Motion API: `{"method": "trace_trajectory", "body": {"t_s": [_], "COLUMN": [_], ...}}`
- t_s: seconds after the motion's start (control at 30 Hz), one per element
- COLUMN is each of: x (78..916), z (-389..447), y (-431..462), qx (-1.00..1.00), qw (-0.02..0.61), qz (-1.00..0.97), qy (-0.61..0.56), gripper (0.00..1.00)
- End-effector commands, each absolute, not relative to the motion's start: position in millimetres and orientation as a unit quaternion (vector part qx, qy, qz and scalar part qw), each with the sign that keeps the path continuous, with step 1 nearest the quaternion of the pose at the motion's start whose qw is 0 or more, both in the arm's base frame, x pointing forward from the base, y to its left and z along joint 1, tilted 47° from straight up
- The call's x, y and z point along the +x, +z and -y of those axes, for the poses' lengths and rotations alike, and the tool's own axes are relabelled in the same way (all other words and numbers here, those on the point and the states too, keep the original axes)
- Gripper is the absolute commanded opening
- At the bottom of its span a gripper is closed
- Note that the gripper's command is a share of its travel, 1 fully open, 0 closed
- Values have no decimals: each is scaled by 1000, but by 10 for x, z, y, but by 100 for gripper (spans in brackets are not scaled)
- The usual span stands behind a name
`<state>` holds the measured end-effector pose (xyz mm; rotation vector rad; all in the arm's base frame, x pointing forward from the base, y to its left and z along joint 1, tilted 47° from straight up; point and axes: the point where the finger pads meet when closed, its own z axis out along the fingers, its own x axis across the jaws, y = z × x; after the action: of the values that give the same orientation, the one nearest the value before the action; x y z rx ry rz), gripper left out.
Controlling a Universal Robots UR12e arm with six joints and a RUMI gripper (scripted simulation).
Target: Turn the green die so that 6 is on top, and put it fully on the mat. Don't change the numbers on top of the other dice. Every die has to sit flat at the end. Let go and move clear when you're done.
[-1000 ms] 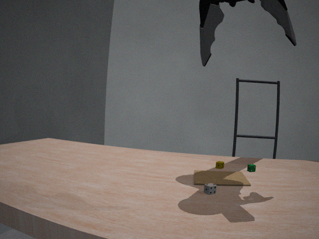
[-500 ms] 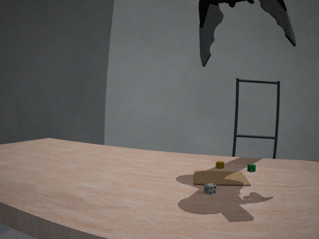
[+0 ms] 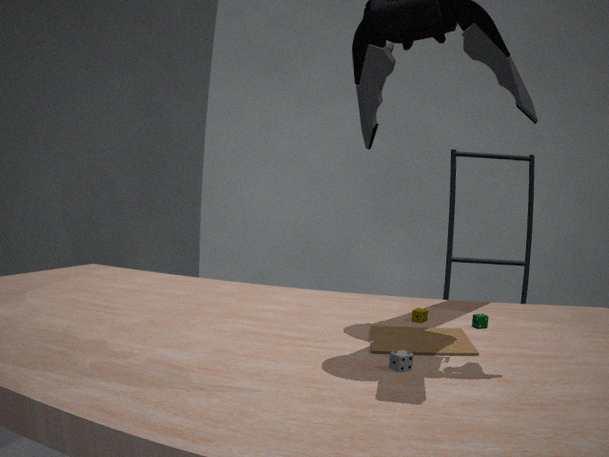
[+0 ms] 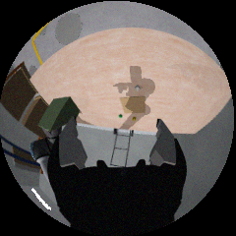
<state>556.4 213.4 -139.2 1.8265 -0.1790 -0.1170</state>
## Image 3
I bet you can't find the tan flat mat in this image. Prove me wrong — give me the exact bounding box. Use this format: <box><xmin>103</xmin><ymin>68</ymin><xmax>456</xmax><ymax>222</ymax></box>
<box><xmin>370</xmin><ymin>326</ymin><xmax>479</xmax><ymax>356</ymax></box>

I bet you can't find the green die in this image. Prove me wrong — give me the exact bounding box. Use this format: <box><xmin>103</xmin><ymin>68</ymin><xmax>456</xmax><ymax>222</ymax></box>
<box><xmin>472</xmin><ymin>314</ymin><xmax>488</xmax><ymax>329</ymax></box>

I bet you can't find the grey die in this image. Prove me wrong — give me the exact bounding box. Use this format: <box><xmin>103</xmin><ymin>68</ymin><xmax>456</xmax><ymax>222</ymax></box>
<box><xmin>389</xmin><ymin>350</ymin><xmax>414</xmax><ymax>372</ymax></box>

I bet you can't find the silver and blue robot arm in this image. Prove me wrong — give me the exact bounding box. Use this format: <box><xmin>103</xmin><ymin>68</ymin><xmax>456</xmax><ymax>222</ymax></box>
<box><xmin>370</xmin><ymin>0</ymin><xmax>442</xmax><ymax>35</ymax></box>

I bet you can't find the yellow die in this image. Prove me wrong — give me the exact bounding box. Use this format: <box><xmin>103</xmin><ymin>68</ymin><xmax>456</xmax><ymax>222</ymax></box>
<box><xmin>412</xmin><ymin>308</ymin><xmax>428</xmax><ymax>323</ymax></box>

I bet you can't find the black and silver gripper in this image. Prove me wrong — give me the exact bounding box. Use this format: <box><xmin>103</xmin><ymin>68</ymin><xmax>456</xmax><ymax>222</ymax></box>
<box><xmin>352</xmin><ymin>0</ymin><xmax>538</xmax><ymax>149</ymax></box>

